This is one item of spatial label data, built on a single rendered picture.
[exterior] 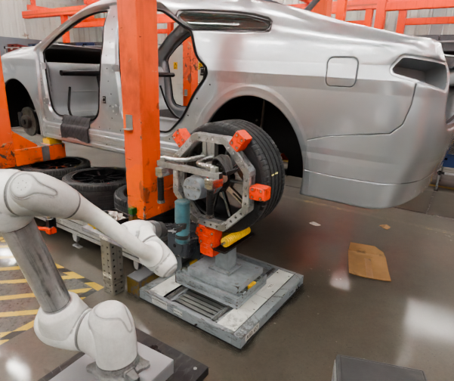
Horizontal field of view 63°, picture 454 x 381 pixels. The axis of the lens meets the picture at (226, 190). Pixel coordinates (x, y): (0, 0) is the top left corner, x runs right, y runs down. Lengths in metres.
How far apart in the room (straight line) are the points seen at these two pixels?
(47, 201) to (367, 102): 1.61
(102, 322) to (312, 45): 1.72
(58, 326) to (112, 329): 0.20
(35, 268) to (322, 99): 1.63
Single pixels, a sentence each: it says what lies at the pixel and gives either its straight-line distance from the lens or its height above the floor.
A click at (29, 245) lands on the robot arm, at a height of 0.91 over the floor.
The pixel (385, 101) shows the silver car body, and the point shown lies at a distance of 2.09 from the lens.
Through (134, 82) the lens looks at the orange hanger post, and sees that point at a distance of 2.29.
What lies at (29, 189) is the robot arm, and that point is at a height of 1.14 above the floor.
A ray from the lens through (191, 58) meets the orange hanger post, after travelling 5.59.
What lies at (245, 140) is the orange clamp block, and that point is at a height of 1.12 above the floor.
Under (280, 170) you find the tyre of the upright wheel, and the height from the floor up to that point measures 0.93.
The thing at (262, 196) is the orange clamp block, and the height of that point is 0.85.
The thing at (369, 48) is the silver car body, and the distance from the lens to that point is 2.12.
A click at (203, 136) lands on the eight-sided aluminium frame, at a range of 2.05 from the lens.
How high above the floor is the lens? 1.45
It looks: 18 degrees down
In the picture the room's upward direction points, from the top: 2 degrees clockwise
